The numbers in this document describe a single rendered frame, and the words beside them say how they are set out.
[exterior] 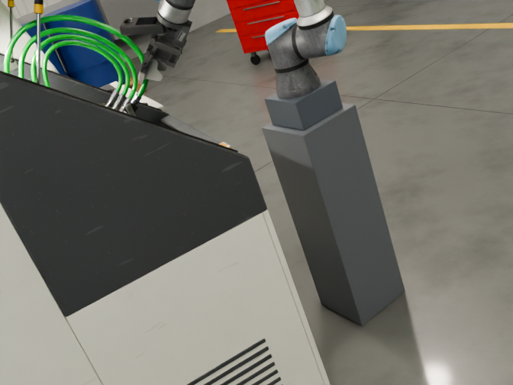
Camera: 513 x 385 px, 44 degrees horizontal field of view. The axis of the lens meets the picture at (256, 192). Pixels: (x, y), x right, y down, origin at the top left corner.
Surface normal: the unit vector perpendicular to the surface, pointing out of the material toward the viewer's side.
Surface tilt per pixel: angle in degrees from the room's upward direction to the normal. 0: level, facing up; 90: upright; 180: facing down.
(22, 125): 90
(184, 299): 90
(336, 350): 0
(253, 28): 90
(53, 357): 90
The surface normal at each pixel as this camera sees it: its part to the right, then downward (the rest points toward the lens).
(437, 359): -0.31, -0.85
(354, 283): 0.56, 0.19
